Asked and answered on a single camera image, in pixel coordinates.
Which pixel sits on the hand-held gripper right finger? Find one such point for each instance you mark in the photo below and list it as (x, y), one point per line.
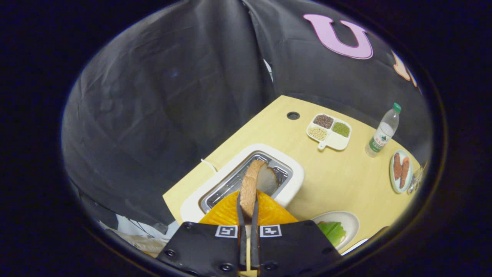
(254, 242)

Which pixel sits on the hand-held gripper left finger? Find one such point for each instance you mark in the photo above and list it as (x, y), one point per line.
(241, 238)

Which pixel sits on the toasted bread slice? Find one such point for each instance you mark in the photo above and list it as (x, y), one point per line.
(249, 184)

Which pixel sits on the green lettuce leaf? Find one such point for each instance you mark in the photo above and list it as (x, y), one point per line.
(332, 232)

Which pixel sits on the white toaster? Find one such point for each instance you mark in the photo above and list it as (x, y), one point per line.
(292, 181)

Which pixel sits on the person's beige clothing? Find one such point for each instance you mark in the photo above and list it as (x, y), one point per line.
(146, 244)

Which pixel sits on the round beige plate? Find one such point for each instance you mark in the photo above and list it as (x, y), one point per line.
(348, 219)

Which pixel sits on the white plate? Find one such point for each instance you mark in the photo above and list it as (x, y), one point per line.
(355, 246)

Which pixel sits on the white divided seasoning tray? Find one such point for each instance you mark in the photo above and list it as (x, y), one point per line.
(338, 141)

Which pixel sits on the black table grommet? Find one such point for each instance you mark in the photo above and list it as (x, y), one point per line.
(293, 115)

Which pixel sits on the light blue plate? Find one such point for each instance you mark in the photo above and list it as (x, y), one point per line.
(392, 181)

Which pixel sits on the dark brown meat patty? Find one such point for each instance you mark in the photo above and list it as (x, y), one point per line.
(397, 166)

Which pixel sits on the reddish brown meat patty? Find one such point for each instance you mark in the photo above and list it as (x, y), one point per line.
(404, 173)

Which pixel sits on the black backdrop cloth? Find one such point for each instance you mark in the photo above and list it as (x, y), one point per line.
(153, 96)

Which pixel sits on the clear plastic water bottle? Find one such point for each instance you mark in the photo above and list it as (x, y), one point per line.
(382, 132)

